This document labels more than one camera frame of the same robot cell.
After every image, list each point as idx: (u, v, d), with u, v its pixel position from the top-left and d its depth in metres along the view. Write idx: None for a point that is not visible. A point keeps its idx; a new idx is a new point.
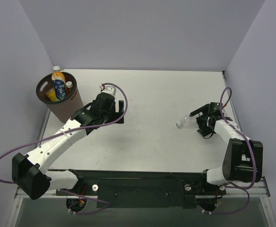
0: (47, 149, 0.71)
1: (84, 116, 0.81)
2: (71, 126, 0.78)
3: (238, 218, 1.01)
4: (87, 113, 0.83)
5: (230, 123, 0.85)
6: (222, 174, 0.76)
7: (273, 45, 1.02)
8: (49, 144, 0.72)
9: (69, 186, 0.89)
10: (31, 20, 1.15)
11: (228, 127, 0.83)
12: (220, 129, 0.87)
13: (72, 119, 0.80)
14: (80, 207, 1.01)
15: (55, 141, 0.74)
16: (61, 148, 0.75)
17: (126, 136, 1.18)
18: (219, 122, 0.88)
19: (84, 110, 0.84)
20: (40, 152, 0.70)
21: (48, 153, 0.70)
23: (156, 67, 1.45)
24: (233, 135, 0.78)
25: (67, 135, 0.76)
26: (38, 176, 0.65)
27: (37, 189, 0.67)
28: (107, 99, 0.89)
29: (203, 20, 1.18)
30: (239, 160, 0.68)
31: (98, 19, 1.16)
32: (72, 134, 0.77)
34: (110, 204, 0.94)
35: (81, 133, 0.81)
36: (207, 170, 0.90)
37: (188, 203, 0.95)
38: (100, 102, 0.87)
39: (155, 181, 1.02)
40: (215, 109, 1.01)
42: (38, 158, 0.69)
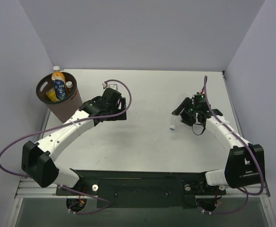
0: (57, 137, 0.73)
1: (92, 108, 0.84)
2: (79, 117, 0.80)
3: (238, 218, 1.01)
4: (94, 105, 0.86)
5: (223, 123, 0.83)
6: (223, 178, 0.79)
7: (272, 45, 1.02)
8: (59, 134, 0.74)
9: (71, 184, 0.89)
10: (31, 19, 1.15)
11: (223, 128, 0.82)
12: (215, 130, 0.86)
13: (81, 110, 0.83)
14: (80, 207, 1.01)
15: (65, 131, 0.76)
16: (70, 136, 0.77)
17: (126, 136, 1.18)
18: (211, 122, 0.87)
19: (91, 103, 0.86)
20: (50, 140, 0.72)
21: (58, 142, 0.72)
23: (156, 67, 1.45)
24: (231, 141, 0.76)
25: (75, 125, 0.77)
26: (48, 163, 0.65)
27: (47, 177, 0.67)
28: (115, 92, 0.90)
29: (203, 20, 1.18)
30: (244, 169, 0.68)
31: (98, 19, 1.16)
32: (81, 123, 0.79)
34: (110, 204, 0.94)
35: (89, 124, 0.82)
36: (206, 175, 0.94)
37: (188, 203, 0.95)
38: (107, 95, 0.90)
39: (155, 181, 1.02)
40: (201, 103, 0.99)
42: (48, 146, 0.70)
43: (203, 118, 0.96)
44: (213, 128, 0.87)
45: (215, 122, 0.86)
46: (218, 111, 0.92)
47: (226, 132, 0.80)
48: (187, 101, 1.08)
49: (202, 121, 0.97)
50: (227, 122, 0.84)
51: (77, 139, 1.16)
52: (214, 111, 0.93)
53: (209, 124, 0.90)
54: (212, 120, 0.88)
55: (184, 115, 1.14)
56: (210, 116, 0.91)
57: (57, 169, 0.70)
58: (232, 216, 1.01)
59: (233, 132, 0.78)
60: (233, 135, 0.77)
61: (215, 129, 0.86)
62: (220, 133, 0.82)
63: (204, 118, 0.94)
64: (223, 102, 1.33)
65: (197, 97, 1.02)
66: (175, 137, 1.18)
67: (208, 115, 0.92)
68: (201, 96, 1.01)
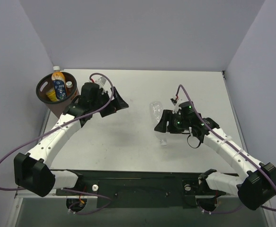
0: (47, 143, 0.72)
1: (75, 109, 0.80)
2: (66, 120, 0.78)
3: (237, 218, 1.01)
4: (77, 106, 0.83)
5: (226, 140, 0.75)
6: (229, 188, 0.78)
7: (273, 45, 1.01)
8: (48, 140, 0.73)
9: (71, 184, 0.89)
10: (31, 19, 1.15)
11: (227, 147, 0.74)
12: (217, 148, 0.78)
13: (65, 114, 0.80)
14: (80, 207, 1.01)
15: (54, 136, 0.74)
16: (60, 140, 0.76)
17: (127, 136, 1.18)
18: (212, 140, 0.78)
19: (74, 104, 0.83)
20: (41, 147, 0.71)
21: (49, 147, 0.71)
23: (156, 67, 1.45)
24: (241, 164, 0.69)
25: (63, 128, 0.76)
26: (43, 170, 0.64)
27: (44, 185, 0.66)
28: (93, 88, 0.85)
29: (203, 20, 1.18)
30: (262, 194, 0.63)
31: (98, 19, 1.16)
32: (69, 126, 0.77)
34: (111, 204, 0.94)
35: (76, 125, 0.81)
36: (206, 177, 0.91)
37: (188, 203, 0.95)
38: (86, 93, 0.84)
39: (155, 181, 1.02)
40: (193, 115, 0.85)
42: (40, 154, 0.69)
43: (198, 133, 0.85)
44: (215, 145, 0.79)
45: (216, 139, 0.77)
46: (212, 123, 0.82)
47: (233, 152, 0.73)
48: (166, 114, 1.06)
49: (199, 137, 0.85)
50: (230, 138, 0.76)
51: (77, 139, 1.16)
52: (209, 124, 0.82)
53: (208, 141, 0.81)
54: (212, 137, 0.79)
55: (171, 128, 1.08)
56: (208, 131, 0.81)
57: (52, 176, 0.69)
58: (232, 216, 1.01)
59: (240, 152, 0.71)
60: (240, 155, 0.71)
61: (217, 147, 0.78)
62: (226, 154, 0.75)
63: (200, 133, 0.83)
64: (223, 102, 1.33)
65: (185, 108, 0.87)
66: (174, 138, 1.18)
67: (205, 130, 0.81)
68: (189, 106, 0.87)
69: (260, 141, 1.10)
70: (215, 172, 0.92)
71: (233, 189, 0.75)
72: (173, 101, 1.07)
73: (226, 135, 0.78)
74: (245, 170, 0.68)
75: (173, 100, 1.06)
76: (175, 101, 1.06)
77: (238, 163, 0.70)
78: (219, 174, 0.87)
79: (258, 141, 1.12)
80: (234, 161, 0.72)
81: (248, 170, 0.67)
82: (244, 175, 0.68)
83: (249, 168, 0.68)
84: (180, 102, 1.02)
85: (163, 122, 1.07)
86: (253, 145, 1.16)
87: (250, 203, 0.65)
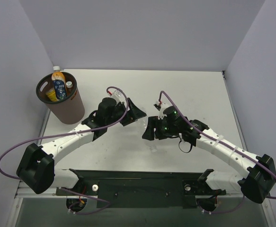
0: (60, 143, 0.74)
1: (93, 124, 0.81)
2: (83, 128, 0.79)
3: (237, 217, 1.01)
4: (95, 121, 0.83)
5: (219, 139, 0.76)
6: (229, 185, 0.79)
7: (273, 45, 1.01)
8: (62, 140, 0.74)
9: (70, 185, 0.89)
10: (31, 20, 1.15)
11: (221, 146, 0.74)
12: (210, 148, 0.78)
13: (83, 124, 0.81)
14: (81, 207, 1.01)
15: (67, 139, 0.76)
16: (71, 145, 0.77)
17: (126, 137, 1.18)
18: (207, 142, 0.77)
19: (93, 119, 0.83)
20: (54, 144, 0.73)
21: (61, 147, 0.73)
23: (157, 67, 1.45)
24: (239, 161, 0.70)
25: (78, 135, 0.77)
26: (50, 166, 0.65)
27: (41, 184, 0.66)
28: (110, 105, 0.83)
29: (202, 20, 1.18)
30: (265, 186, 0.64)
31: (98, 19, 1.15)
32: (84, 135, 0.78)
34: (110, 204, 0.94)
35: (90, 136, 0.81)
36: (207, 176, 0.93)
37: (188, 203, 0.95)
38: (102, 111, 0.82)
39: (155, 181, 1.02)
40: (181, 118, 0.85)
42: (51, 149, 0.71)
43: (190, 138, 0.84)
44: (209, 147, 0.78)
45: (209, 140, 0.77)
46: (200, 125, 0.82)
47: (228, 151, 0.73)
48: (151, 120, 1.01)
49: (190, 141, 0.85)
50: (221, 137, 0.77)
51: None
52: (198, 125, 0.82)
53: (201, 144, 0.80)
54: (205, 139, 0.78)
55: (159, 135, 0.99)
56: (199, 135, 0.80)
57: (54, 176, 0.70)
58: (232, 215, 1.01)
59: (235, 149, 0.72)
60: (236, 152, 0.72)
61: (211, 148, 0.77)
62: (221, 153, 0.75)
63: (192, 137, 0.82)
64: (222, 101, 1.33)
65: (170, 115, 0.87)
66: (171, 141, 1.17)
67: (195, 134, 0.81)
68: (173, 111, 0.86)
69: (260, 141, 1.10)
70: (213, 172, 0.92)
71: (235, 187, 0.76)
72: (156, 107, 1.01)
73: (217, 135, 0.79)
74: (244, 167, 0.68)
75: (156, 106, 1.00)
76: (159, 106, 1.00)
77: (236, 161, 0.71)
78: (218, 173, 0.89)
79: (258, 141, 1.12)
80: (231, 160, 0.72)
81: (247, 166, 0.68)
82: (244, 172, 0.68)
83: (248, 164, 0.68)
84: (164, 107, 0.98)
85: (149, 129, 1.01)
86: (253, 145, 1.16)
87: (255, 197, 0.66)
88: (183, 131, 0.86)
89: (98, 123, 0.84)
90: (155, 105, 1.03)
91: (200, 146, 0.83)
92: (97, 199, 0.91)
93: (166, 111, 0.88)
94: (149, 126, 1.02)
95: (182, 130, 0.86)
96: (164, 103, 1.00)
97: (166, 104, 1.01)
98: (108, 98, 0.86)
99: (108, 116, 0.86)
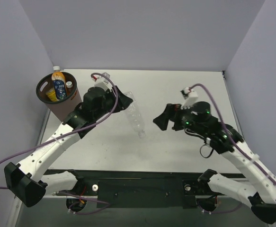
0: (39, 156, 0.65)
1: (77, 120, 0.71)
2: (63, 131, 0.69)
3: (237, 217, 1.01)
4: (79, 117, 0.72)
5: (253, 160, 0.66)
6: (235, 195, 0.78)
7: (273, 45, 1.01)
8: (41, 152, 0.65)
9: (69, 187, 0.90)
10: (31, 20, 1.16)
11: (255, 169, 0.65)
12: (240, 165, 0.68)
13: (65, 124, 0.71)
14: (80, 207, 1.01)
15: (47, 149, 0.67)
16: (54, 154, 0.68)
17: (126, 137, 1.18)
18: (238, 158, 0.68)
19: (76, 114, 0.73)
20: (32, 160, 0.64)
21: (40, 162, 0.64)
23: (157, 67, 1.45)
24: (269, 188, 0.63)
25: (58, 141, 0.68)
26: (32, 184, 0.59)
27: (31, 197, 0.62)
28: (97, 96, 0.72)
29: (203, 20, 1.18)
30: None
31: (98, 18, 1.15)
32: (65, 138, 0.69)
34: (110, 204, 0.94)
35: (75, 137, 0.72)
36: (209, 181, 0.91)
37: (188, 203, 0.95)
38: (88, 103, 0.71)
39: (155, 181, 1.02)
40: (214, 121, 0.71)
42: (30, 167, 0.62)
43: (218, 144, 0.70)
44: (237, 163, 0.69)
45: (242, 158, 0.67)
46: (236, 135, 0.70)
47: (261, 176, 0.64)
48: (171, 109, 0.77)
49: (217, 149, 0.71)
50: (256, 158, 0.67)
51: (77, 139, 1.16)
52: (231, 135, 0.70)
53: (229, 157, 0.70)
54: (237, 155, 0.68)
55: (176, 127, 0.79)
56: (233, 147, 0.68)
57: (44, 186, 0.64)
58: (232, 215, 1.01)
59: (269, 176, 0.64)
60: (269, 179, 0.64)
61: (241, 166, 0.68)
62: (251, 175, 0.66)
63: (222, 146, 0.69)
64: (223, 101, 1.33)
65: (202, 114, 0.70)
66: (171, 141, 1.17)
67: (229, 144, 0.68)
68: (207, 110, 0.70)
69: (260, 140, 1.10)
70: (218, 175, 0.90)
71: (241, 198, 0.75)
72: (182, 94, 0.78)
73: (252, 152, 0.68)
74: (273, 197, 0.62)
75: (183, 93, 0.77)
76: (186, 95, 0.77)
77: (266, 188, 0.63)
78: (223, 178, 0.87)
79: (258, 141, 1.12)
80: (260, 185, 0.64)
81: None
82: (270, 200, 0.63)
83: None
84: (193, 97, 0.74)
85: (166, 117, 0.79)
86: (253, 145, 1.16)
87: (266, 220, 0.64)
88: (211, 135, 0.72)
89: (84, 117, 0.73)
90: (182, 91, 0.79)
91: (223, 155, 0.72)
92: (96, 200, 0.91)
93: (196, 106, 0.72)
94: (165, 116, 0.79)
95: (210, 134, 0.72)
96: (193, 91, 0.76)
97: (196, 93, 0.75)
98: (94, 88, 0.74)
99: (95, 108, 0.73)
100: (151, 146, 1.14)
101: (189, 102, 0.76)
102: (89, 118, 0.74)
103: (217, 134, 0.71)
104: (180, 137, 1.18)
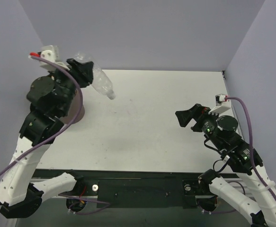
0: (8, 183, 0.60)
1: (34, 127, 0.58)
2: (23, 149, 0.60)
3: (237, 217, 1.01)
4: (35, 123, 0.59)
5: (269, 187, 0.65)
6: (236, 206, 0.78)
7: (272, 45, 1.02)
8: (9, 178, 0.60)
9: (69, 187, 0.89)
10: (31, 20, 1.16)
11: (268, 195, 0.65)
12: (253, 188, 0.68)
13: (22, 137, 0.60)
14: (80, 207, 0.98)
15: (13, 172, 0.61)
16: (24, 174, 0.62)
17: (126, 136, 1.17)
18: (253, 181, 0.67)
19: (31, 121, 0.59)
20: (4, 187, 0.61)
21: (11, 188, 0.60)
23: (157, 67, 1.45)
24: None
25: (22, 161, 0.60)
26: (13, 209, 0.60)
27: (25, 212, 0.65)
28: (44, 92, 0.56)
29: (202, 20, 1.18)
30: None
31: (98, 18, 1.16)
32: (28, 157, 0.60)
34: (110, 204, 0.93)
35: (40, 148, 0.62)
36: (210, 185, 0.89)
37: (188, 203, 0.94)
38: (37, 105, 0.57)
39: (155, 181, 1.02)
40: (235, 140, 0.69)
42: (4, 196, 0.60)
43: (235, 163, 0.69)
44: (251, 185, 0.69)
45: (257, 182, 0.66)
46: (256, 158, 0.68)
47: (273, 203, 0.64)
48: (197, 109, 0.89)
49: (233, 166, 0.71)
50: (272, 184, 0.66)
51: (77, 139, 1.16)
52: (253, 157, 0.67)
53: (245, 177, 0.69)
54: (254, 178, 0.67)
55: (196, 128, 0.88)
56: (250, 170, 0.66)
57: (34, 199, 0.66)
58: (231, 215, 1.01)
59: None
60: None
61: (253, 189, 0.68)
62: (262, 200, 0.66)
63: (239, 166, 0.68)
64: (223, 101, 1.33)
65: (228, 132, 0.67)
66: (171, 141, 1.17)
67: (247, 167, 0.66)
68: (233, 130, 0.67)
69: (260, 140, 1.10)
70: (220, 179, 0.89)
71: (242, 211, 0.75)
72: (217, 100, 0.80)
73: (268, 178, 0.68)
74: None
75: (218, 98, 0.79)
76: (220, 102, 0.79)
77: (275, 215, 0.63)
78: (227, 185, 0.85)
79: (258, 141, 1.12)
80: (269, 211, 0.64)
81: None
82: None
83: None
84: (226, 106, 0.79)
85: (190, 116, 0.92)
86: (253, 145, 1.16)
87: None
88: (230, 152, 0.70)
89: (43, 121, 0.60)
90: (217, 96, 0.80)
91: (237, 173, 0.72)
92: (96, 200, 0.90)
93: (221, 121, 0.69)
94: (191, 114, 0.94)
95: (230, 151, 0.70)
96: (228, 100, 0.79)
97: (229, 102, 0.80)
98: (38, 84, 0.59)
99: (50, 106, 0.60)
100: (151, 146, 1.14)
101: (218, 109, 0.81)
102: (48, 119, 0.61)
103: (235, 152, 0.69)
104: (180, 137, 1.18)
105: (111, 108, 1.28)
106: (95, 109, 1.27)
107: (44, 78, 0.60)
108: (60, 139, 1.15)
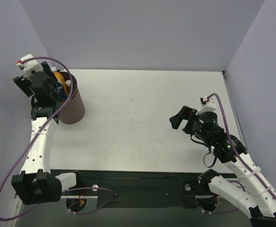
0: (36, 153, 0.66)
1: (42, 110, 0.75)
2: (40, 124, 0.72)
3: (237, 218, 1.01)
4: (43, 106, 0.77)
5: (254, 172, 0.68)
6: (236, 203, 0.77)
7: (272, 45, 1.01)
8: (36, 150, 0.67)
9: (74, 182, 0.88)
10: (31, 20, 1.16)
11: (255, 180, 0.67)
12: (241, 176, 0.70)
13: (35, 119, 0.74)
14: (80, 207, 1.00)
15: (38, 144, 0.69)
16: (47, 146, 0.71)
17: (126, 136, 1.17)
18: (238, 168, 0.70)
19: (39, 106, 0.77)
20: (32, 160, 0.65)
21: (40, 156, 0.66)
23: (156, 67, 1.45)
24: (268, 201, 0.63)
25: (42, 132, 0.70)
26: (48, 176, 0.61)
27: (54, 190, 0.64)
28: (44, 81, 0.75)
29: (203, 18, 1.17)
30: None
31: (98, 18, 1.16)
32: (47, 128, 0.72)
34: (112, 197, 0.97)
35: (53, 124, 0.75)
36: (209, 184, 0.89)
37: (188, 203, 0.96)
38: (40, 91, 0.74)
39: (155, 181, 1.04)
40: (218, 131, 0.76)
42: (36, 166, 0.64)
43: (222, 153, 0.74)
44: (239, 174, 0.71)
45: (243, 169, 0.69)
46: (239, 146, 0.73)
47: (261, 188, 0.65)
48: (185, 111, 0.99)
49: (221, 157, 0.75)
50: (258, 170, 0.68)
51: (77, 138, 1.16)
52: (235, 145, 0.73)
53: (232, 166, 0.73)
54: (239, 165, 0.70)
55: (188, 129, 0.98)
56: (235, 157, 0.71)
57: (57, 179, 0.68)
58: (232, 216, 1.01)
59: (269, 188, 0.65)
60: (270, 193, 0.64)
61: (242, 177, 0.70)
62: (251, 187, 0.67)
63: (225, 154, 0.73)
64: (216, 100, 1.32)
65: (209, 123, 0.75)
66: (171, 140, 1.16)
67: (231, 154, 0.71)
68: (213, 120, 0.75)
69: (260, 140, 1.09)
70: (220, 178, 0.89)
71: (242, 208, 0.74)
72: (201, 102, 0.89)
73: (254, 165, 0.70)
74: (271, 211, 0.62)
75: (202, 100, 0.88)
76: (204, 102, 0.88)
77: (264, 200, 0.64)
78: (224, 182, 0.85)
79: (258, 141, 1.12)
80: (259, 197, 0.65)
81: (274, 210, 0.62)
82: (268, 213, 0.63)
83: (275, 209, 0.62)
84: (211, 106, 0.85)
85: (180, 117, 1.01)
86: (252, 145, 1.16)
87: None
88: (216, 144, 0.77)
89: (48, 104, 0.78)
90: (201, 98, 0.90)
91: (226, 164, 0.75)
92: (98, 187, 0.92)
93: (205, 115, 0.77)
94: (180, 116, 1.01)
95: (215, 142, 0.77)
96: (212, 101, 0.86)
97: (215, 103, 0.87)
98: (35, 78, 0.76)
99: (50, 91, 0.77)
100: (151, 146, 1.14)
101: (205, 110, 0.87)
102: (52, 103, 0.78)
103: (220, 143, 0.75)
104: (180, 137, 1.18)
105: (111, 108, 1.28)
106: (95, 109, 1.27)
107: (37, 74, 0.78)
108: (60, 139, 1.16)
